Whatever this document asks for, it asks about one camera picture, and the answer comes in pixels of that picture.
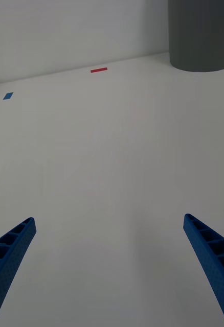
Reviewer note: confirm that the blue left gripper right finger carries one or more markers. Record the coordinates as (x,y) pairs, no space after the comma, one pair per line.
(214,255)

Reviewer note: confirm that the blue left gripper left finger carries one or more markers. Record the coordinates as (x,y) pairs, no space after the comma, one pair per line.
(7,265)

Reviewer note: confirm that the grey plastic bin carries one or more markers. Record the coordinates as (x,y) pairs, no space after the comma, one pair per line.
(201,35)

